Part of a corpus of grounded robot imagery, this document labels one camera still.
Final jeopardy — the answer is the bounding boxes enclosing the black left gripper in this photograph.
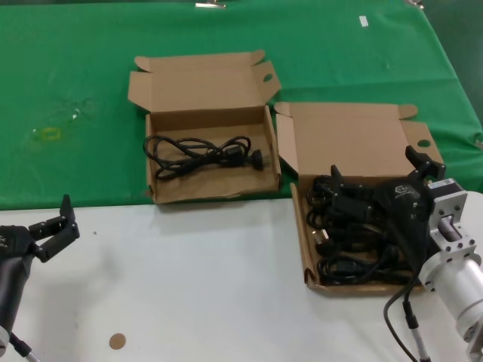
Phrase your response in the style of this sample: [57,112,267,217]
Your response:
[0,194,82,330]

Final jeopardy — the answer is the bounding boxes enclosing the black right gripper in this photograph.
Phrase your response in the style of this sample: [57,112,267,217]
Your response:
[329,145,447,273]

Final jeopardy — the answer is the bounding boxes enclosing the black power cable with plug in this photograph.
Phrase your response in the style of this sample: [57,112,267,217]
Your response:
[143,134,274,183]

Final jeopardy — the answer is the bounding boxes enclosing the cardboard box with round hole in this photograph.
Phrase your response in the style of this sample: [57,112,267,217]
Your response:
[274,100,445,298]

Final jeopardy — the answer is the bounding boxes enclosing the cardboard box with torn rim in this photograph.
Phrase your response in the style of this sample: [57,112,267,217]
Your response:
[127,48,283,205]

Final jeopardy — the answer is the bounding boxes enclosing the green tablecloth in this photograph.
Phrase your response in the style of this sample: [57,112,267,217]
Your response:
[0,0,483,211]

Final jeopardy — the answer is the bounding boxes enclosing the tangled black power cables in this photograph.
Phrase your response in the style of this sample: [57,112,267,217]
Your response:
[306,175,420,287]

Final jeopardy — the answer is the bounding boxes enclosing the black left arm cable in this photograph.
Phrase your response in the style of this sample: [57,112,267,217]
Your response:
[7,331,40,362]

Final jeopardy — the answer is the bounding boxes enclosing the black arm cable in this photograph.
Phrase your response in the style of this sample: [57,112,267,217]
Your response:
[7,331,40,362]
[382,278,432,362]

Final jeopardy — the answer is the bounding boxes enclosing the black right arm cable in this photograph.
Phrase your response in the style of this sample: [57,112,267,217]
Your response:
[382,278,432,362]

